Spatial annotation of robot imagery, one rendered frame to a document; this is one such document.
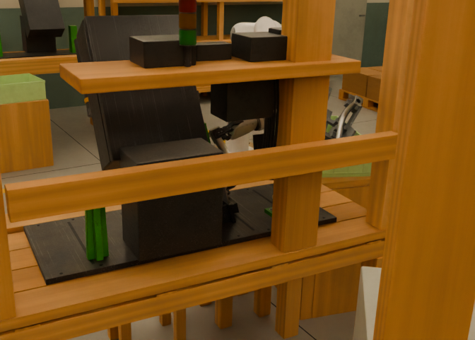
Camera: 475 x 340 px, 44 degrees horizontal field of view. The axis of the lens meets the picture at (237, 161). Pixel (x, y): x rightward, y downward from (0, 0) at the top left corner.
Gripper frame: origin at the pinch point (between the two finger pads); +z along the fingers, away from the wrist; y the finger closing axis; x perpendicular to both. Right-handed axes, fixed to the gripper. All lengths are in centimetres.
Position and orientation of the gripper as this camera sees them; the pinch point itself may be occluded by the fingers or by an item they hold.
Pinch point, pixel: (218, 136)
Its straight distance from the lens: 213.9
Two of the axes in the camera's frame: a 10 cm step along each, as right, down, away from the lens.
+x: 4.8, 8.2, -3.0
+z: -8.6, 3.7, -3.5
